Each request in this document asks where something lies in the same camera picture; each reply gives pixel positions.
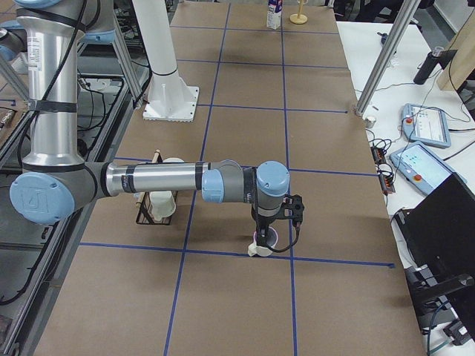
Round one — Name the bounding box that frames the far teach pendant tablet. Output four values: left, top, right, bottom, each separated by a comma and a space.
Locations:
402, 103, 451, 148

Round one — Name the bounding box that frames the white mug in rack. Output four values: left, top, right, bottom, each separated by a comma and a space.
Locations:
162, 157, 185, 164

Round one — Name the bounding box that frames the near teach pendant tablet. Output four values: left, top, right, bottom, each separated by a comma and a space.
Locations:
390, 141, 456, 196

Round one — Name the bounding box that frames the wooden mug tree stand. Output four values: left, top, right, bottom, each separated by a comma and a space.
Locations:
289, 0, 308, 24

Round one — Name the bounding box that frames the black laptop monitor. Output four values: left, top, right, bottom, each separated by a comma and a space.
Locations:
395, 174, 474, 279

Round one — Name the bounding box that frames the small metal cylinder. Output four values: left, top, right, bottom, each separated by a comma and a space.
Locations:
364, 116, 376, 129

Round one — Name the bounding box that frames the blue white milk carton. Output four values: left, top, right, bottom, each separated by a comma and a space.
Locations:
266, 0, 283, 30

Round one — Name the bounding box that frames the white camera pillar base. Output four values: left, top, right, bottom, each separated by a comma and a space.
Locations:
133, 0, 200, 122

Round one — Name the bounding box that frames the black bottle on desk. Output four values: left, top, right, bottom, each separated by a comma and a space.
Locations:
413, 46, 445, 85

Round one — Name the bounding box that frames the white cup in rack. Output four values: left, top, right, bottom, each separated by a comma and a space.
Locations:
149, 191, 176, 222

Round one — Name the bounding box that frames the teach pendant tablet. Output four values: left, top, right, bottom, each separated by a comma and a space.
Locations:
402, 103, 451, 148
390, 141, 456, 196

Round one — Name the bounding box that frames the white mug with handle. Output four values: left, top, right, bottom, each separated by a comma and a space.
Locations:
248, 227, 278, 257

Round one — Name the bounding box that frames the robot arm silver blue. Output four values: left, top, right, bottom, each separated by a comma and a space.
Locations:
10, 1, 299, 251
1, 20, 27, 62

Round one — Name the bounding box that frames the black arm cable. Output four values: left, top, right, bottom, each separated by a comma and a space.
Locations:
250, 166, 301, 254

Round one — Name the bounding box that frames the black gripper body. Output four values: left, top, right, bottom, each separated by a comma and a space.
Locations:
251, 208, 281, 230

